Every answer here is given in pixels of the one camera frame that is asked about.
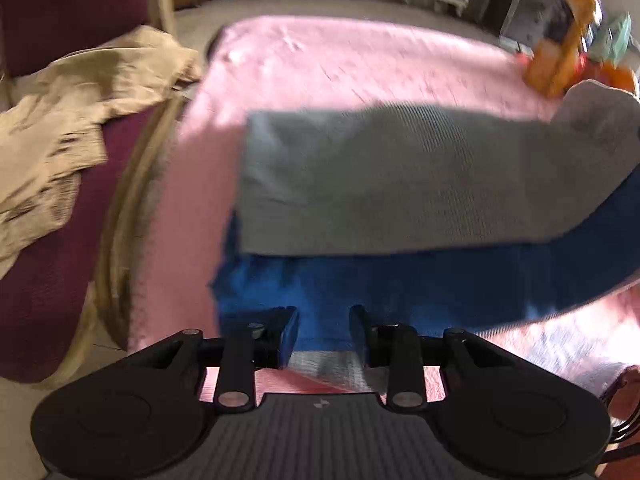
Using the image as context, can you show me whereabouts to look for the pink blanket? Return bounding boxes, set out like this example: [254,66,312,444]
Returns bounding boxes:
[127,15,640,396]

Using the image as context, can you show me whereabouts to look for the black cable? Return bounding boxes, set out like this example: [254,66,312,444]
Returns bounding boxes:
[597,360,640,461]

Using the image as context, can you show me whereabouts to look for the beige garment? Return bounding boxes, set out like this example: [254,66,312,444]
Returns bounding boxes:
[0,25,203,278]

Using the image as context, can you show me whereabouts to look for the grey and blue garment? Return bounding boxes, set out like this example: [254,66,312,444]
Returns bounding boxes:
[210,82,640,356]

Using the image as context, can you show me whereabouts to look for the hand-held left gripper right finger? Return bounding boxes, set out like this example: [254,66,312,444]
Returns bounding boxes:
[348,304,526,411]

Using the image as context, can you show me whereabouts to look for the white cup with green lid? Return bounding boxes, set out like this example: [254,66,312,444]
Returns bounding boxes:
[590,12,632,61]

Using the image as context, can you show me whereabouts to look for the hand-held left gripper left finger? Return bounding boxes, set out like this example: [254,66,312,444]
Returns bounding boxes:
[127,305,301,413]

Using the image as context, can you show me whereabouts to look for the maroon armchair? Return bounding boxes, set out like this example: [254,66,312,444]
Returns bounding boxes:
[0,0,201,386]

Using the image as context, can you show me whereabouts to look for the orange and green packets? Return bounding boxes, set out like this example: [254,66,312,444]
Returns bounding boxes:
[522,0,601,98]

